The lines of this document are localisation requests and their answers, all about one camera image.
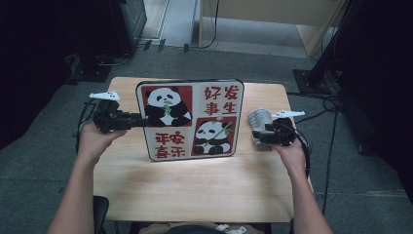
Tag black floor cable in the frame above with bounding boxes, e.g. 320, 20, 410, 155
286, 92, 343, 215

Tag left hand-held gripper cable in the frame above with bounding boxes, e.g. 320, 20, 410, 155
76, 98, 99, 154

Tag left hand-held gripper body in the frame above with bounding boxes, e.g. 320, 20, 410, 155
89, 91, 131, 134

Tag hand-held gripper cable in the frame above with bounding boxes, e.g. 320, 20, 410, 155
76, 98, 99, 154
287, 127, 312, 179

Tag black metal stand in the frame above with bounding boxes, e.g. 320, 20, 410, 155
292, 0, 358, 96

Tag panda picture board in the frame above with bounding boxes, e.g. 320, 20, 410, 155
135, 78, 245, 163

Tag person's right hand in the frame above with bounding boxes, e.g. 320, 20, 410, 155
269, 137, 308, 174

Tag black hanging cable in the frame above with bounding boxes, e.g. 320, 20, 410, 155
198, 0, 220, 51

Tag black computer case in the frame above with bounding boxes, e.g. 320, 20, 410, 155
108, 0, 149, 56

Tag person's left hand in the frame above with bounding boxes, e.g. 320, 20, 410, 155
77, 122, 129, 164

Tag dark curtain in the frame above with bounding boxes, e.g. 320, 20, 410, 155
0, 0, 74, 151
337, 0, 413, 204

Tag light wooden cabinet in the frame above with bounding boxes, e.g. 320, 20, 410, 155
198, 0, 346, 58

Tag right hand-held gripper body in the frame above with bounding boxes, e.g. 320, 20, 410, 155
267, 110, 306, 147

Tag grey fluffy cloth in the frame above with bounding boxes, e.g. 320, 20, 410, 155
247, 108, 278, 149

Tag right hand-held gripper cable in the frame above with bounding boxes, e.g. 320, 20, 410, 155
287, 127, 312, 179

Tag person's lap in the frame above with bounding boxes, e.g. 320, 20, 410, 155
139, 221, 265, 234

